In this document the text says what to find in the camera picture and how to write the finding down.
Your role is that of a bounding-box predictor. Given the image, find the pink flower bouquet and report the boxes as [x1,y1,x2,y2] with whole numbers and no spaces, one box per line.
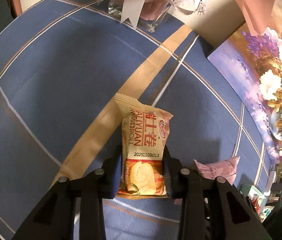
[64,0,282,37]

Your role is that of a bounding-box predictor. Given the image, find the orange cake roll packet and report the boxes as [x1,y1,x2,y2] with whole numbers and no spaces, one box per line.
[113,92,174,198]

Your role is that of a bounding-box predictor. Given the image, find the flower painting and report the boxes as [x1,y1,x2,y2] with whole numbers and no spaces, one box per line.
[207,0,282,164]

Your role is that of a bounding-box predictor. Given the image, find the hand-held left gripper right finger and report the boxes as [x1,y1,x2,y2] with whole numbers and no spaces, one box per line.
[162,145,272,240]

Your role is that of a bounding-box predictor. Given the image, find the pink snack packet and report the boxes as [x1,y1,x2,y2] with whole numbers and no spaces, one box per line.
[193,156,241,187]

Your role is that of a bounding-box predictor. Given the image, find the brown wooden chair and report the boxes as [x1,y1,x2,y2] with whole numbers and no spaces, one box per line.
[6,0,24,18]

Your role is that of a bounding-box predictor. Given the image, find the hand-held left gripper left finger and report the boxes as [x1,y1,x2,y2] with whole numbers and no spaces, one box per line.
[12,144,124,240]

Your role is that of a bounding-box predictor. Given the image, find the shallow teal cardboard box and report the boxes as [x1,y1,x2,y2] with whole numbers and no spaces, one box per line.
[241,184,267,205]

